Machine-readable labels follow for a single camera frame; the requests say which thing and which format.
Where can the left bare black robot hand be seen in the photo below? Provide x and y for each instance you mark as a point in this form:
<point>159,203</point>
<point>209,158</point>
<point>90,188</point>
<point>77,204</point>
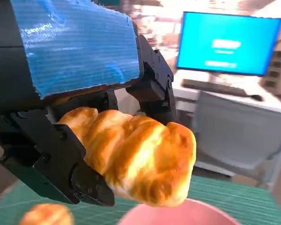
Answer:
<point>79,51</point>

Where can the square golden toy bread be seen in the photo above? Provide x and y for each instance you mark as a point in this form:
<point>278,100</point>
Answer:
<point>140,154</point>

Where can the round toy bread bun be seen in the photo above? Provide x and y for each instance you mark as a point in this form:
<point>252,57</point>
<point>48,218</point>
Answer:
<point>46,214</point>

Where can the pink bowl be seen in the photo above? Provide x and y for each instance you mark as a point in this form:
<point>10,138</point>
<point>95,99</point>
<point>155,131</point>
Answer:
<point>178,215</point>

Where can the black keyboard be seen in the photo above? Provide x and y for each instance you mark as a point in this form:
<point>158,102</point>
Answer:
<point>213,87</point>

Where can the blue screen monitor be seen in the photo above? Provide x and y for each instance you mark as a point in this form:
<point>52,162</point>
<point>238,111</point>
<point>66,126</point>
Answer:
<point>227,42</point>

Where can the black computer mouse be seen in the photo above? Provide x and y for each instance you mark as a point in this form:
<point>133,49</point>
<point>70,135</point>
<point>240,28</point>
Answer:
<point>257,97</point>

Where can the brown shelf unit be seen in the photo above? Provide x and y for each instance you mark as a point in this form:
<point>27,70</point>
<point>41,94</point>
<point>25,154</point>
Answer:
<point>278,68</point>

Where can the white desk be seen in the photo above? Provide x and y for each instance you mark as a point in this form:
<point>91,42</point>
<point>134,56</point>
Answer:
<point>271,106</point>

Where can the green cutting mat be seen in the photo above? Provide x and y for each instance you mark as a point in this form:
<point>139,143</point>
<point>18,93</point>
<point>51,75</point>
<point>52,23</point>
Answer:
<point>236,197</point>

